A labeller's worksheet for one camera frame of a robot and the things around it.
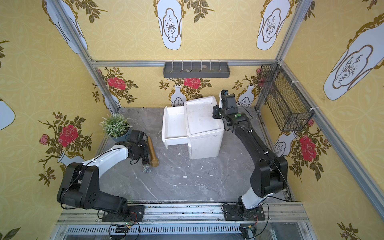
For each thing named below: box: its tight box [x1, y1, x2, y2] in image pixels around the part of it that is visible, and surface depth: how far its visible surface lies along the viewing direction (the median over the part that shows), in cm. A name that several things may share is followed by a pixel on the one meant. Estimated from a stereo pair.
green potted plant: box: [99, 113, 134, 143], surface depth 91 cm
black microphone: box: [142, 155, 153, 174], surface depth 85 cm
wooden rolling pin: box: [147, 136, 159, 168], surface depth 91 cm
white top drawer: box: [162, 105, 189, 150], surface depth 88 cm
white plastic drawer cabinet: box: [184, 96, 225, 160], surface depth 84 cm
